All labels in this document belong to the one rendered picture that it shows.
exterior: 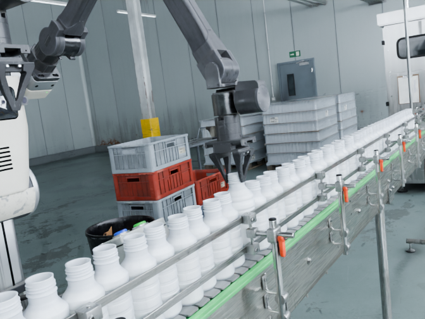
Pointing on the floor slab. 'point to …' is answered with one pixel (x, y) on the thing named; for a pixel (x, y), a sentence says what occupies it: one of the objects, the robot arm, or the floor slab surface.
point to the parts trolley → (198, 145)
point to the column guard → (150, 127)
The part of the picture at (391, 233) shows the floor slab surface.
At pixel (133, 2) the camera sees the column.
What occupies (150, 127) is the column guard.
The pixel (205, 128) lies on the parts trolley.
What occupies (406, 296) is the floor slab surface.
